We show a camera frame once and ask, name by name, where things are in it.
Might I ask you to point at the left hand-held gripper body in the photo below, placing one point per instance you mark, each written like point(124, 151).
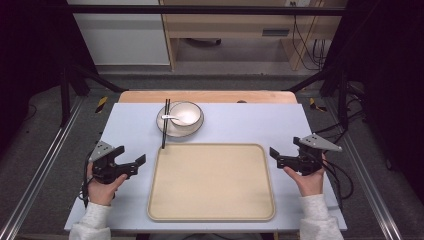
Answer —
point(101, 151)

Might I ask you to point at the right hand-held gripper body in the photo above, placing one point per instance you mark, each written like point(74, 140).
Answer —
point(318, 142)

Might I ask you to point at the person's right hand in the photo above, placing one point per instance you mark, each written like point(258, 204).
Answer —
point(310, 185)

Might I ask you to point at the person's left hand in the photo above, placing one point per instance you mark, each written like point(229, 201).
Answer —
point(101, 193)

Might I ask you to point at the yellow black floor tape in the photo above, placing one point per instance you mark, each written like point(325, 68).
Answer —
point(101, 104)
point(315, 105)

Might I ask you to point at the black chopstick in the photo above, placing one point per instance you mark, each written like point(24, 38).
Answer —
point(166, 131)

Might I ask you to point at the white spoon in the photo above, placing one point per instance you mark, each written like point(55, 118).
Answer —
point(168, 117)

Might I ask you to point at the white round plate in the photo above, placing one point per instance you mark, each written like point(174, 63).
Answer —
point(180, 131)

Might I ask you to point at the pale blue table board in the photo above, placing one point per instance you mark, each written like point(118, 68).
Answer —
point(233, 123)

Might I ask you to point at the beige rectangular tray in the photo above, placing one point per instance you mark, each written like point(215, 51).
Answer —
point(211, 183)

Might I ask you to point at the white bowl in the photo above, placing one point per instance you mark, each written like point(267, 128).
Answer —
point(188, 113)

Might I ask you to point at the black curtain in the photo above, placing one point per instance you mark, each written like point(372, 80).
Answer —
point(30, 50)
point(390, 83)

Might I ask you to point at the grey label on desk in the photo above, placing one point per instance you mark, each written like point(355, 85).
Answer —
point(275, 32)

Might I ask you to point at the white cabinet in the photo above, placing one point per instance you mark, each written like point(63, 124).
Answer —
point(123, 36)

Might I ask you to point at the light wooden desk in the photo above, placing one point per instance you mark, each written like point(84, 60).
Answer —
point(233, 25)

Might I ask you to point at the black metal frame strut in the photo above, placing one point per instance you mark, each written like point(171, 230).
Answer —
point(342, 100)
point(65, 96)

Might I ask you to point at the aluminium floor rail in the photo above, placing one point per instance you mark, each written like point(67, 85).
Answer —
point(366, 173)
point(40, 166)

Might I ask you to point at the black horizontal frame bar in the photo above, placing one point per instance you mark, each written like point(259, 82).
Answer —
point(200, 9)

